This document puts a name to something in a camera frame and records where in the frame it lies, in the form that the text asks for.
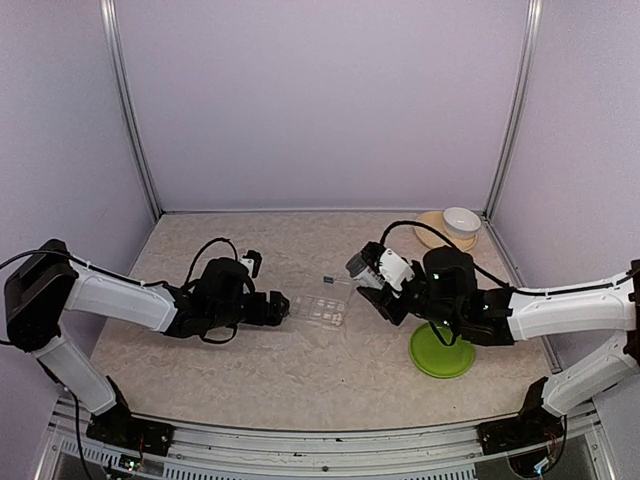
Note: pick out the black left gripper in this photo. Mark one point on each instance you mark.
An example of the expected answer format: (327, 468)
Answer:
(275, 314)

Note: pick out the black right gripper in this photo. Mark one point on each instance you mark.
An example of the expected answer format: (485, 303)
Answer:
(381, 300)

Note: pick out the grey-capped orange pill bottle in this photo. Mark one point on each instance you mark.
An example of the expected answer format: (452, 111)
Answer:
(361, 274)

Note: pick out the clear plastic pill organizer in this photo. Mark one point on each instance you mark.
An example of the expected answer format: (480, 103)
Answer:
(313, 294)

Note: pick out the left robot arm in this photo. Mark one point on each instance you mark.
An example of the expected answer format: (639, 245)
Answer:
(51, 281)

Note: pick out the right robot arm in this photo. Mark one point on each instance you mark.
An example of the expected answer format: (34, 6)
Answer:
(442, 289)

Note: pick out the white pills in organizer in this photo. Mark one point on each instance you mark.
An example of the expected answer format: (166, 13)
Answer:
(334, 317)

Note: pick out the green plate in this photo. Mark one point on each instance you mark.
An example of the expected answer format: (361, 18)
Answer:
(433, 352)

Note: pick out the white ceramic bowl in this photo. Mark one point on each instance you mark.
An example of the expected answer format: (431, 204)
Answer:
(461, 223)

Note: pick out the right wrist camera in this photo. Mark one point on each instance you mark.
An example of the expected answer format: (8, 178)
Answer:
(387, 264)

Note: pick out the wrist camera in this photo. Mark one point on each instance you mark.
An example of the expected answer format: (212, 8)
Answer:
(387, 264)
(252, 260)

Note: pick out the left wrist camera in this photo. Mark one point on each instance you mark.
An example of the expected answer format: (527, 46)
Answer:
(252, 260)

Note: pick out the front aluminium rail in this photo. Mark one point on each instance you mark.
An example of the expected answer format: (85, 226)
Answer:
(201, 451)

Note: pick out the right aluminium frame post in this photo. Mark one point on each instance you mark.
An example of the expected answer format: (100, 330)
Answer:
(518, 102)

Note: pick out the aluminium frame post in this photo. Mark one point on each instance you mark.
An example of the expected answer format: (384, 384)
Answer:
(114, 43)
(518, 102)

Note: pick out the left aluminium frame post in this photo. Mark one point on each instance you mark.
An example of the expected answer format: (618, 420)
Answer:
(114, 43)

